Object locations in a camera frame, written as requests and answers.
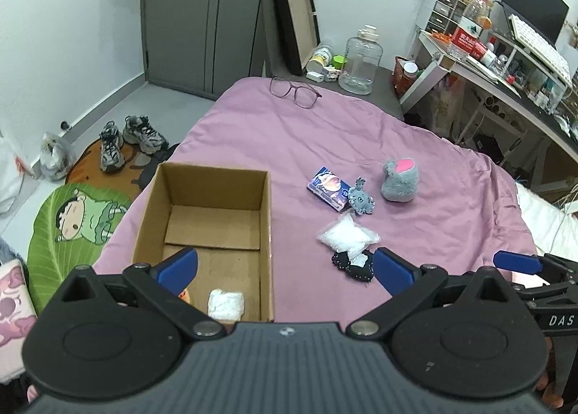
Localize grey sneaker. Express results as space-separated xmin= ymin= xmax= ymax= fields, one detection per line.
xmin=122 ymin=115 xmax=169 ymax=154
xmin=98 ymin=121 xmax=125 ymax=173

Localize pink bedsheet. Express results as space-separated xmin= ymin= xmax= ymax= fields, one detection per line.
xmin=92 ymin=75 xmax=539 ymax=325

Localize grey plush toy pink patch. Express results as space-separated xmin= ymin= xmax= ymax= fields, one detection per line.
xmin=380 ymin=158 xmax=420 ymax=204

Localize grey wardrobe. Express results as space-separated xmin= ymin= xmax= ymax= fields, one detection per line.
xmin=139 ymin=0 xmax=268 ymax=101

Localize white and black desk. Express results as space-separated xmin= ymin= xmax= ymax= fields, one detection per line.
xmin=399 ymin=30 xmax=578 ymax=182

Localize white keyboard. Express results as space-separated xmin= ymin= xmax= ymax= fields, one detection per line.
xmin=508 ymin=13 xmax=572 ymax=83

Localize clear plastic bag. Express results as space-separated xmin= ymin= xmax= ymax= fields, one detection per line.
xmin=40 ymin=131 xmax=76 ymax=182

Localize dark-framed eyeglasses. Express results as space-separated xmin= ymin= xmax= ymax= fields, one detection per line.
xmin=269 ymin=75 xmax=323 ymax=110

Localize black shallow box lid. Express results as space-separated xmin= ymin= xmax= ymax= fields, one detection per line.
xmin=267 ymin=0 xmax=322 ymax=77

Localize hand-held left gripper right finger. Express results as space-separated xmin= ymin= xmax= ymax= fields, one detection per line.
xmin=345 ymin=247 xmax=536 ymax=339

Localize white and yellow can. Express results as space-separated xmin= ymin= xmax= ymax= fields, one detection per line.
xmin=307 ymin=46 xmax=335 ymax=74

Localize pink patterned cushion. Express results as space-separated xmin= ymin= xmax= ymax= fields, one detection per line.
xmin=0 ymin=258 xmax=39 ymax=354

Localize white plastic bag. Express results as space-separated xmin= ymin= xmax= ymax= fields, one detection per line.
xmin=0 ymin=133 xmax=24 ymax=215

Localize small drawer organizer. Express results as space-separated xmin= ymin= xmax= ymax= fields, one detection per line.
xmin=424 ymin=0 xmax=469 ymax=36

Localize cardboard box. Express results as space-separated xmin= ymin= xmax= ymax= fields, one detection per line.
xmin=131 ymin=162 xmax=275 ymax=325

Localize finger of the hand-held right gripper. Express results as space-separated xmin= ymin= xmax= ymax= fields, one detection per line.
xmin=512 ymin=281 xmax=578 ymax=306
xmin=493 ymin=250 xmax=578 ymax=285

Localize clear bag of white stuffing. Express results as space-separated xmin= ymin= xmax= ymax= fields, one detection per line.
xmin=316 ymin=214 xmax=380 ymax=257

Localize beige paper bag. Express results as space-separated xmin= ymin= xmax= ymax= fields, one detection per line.
xmin=424 ymin=75 xmax=467 ymax=136

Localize red-label water bottle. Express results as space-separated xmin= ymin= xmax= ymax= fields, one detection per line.
xmin=449 ymin=0 xmax=492 ymax=61

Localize black studded plush toy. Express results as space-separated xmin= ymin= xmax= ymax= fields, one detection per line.
xmin=331 ymin=248 xmax=376 ymax=283

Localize person's right hand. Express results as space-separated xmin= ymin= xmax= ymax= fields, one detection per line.
xmin=536 ymin=334 xmax=564 ymax=411

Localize black computer monitor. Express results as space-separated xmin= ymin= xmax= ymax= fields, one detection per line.
xmin=501 ymin=0 xmax=571 ymax=46

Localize white mattress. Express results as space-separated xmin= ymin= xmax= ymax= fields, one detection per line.
xmin=515 ymin=181 xmax=578 ymax=258

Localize clear plastic water jug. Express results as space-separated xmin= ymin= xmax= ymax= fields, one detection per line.
xmin=338 ymin=25 xmax=384 ymax=96

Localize blue tissue packet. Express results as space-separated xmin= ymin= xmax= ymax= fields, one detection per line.
xmin=307 ymin=165 xmax=352 ymax=211

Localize green cartoon floor mat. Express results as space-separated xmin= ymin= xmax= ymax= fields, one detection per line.
xmin=27 ymin=182 xmax=134 ymax=307

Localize white desk shelf riser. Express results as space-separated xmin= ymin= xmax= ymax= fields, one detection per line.
xmin=487 ymin=30 xmax=575 ymax=101

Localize white soft bundle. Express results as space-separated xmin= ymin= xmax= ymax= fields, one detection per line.
xmin=207 ymin=288 xmax=246 ymax=321

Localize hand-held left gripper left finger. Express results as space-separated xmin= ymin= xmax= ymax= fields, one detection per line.
xmin=45 ymin=247 xmax=227 ymax=339

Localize blue-grey plush star toy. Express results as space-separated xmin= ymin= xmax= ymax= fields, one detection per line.
xmin=347 ymin=177 xmax=376 ymax=217

